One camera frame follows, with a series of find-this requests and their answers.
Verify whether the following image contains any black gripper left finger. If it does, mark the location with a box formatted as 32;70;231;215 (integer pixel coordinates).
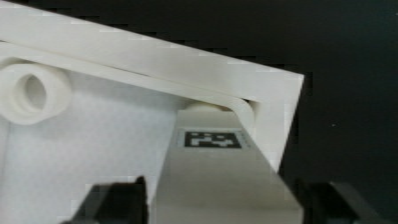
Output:
61;177;150;224

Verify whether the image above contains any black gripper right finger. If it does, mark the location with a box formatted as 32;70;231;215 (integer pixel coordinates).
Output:
295;180;391;224

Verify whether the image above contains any white desk leg with tag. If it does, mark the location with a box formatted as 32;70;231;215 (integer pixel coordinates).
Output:
150;103;304;224

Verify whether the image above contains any white desk tabletop panel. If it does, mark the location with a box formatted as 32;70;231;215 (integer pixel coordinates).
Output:
0;42;254;224

